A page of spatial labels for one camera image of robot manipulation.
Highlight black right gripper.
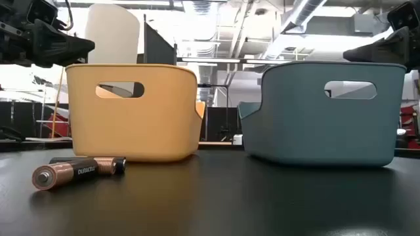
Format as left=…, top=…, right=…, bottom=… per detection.
left=343, top=26, right=420, bottom=71

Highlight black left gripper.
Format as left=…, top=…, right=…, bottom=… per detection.
left=0, top=0, right=96, bottom=69

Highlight white cylindrical lamp shade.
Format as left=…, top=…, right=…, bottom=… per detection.
left=84, top=3, right=141, bottom=65

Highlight red storage bin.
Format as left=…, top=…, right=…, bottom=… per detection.
left=399, top=104, right=420, bottom=150
left=44, top=113, right=70, bottom=138

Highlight black divider panel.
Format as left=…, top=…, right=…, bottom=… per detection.
left=143, top=14, right=178, bottom=66

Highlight yellow plastic bin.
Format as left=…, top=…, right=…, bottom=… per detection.
left=65, top=63, right=206, bottom=163

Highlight teal plastic bin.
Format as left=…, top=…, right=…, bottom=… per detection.
left=238, top=60, right=408, bottom=168

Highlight slim copper black battery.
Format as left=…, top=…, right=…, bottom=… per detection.
left=49, top=156, right=117, bottom=176

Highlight Duracell copper black battery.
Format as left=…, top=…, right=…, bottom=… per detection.
left=31, top=158, right=99, bottom=191

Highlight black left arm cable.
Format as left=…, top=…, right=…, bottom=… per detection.
left=62, top=0, right=74, bottom=32

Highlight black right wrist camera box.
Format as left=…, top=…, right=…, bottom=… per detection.
left=387, top=1, right=420, bottom=31

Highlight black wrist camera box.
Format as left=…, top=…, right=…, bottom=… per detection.
left=26, top=0, right=59, bottom=26
left=387, top=1, right=420, bottom=31

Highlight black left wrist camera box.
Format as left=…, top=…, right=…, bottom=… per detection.
left=26, top=0, right=59, bottom=26

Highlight yellow cable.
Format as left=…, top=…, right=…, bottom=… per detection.
left=51, top=67, right=65, bottom=139

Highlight black curved cable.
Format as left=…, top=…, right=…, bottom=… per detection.
left=0, top=126, right=23, bottom=142

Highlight black metal stand frame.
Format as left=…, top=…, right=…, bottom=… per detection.
left=198, top=83, right=230, bottom=142

